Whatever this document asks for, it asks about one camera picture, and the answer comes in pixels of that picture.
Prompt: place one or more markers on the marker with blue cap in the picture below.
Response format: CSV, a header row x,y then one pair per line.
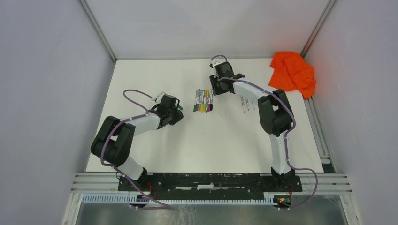
x,y
247,104

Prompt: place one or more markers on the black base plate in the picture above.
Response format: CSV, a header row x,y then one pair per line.
x,y
214,186

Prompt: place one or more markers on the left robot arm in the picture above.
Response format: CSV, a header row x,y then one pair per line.
x,y
113,141

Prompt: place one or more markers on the orange cloth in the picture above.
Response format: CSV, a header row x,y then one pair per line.
x,y
292,72

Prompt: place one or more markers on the aluminium frame rail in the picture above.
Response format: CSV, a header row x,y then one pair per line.
x,y
321,184

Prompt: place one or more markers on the marker with purple cap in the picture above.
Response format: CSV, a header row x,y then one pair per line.
x,y
208,107

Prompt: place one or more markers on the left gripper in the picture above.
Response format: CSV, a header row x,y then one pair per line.
x,y
179,116

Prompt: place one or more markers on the marker with black cap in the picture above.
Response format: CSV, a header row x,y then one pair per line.
x,y
211,100

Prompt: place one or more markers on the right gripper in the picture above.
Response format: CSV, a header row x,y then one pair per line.
x,y
216,91

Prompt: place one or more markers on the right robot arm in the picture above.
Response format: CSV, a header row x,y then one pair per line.
x,y
275,114

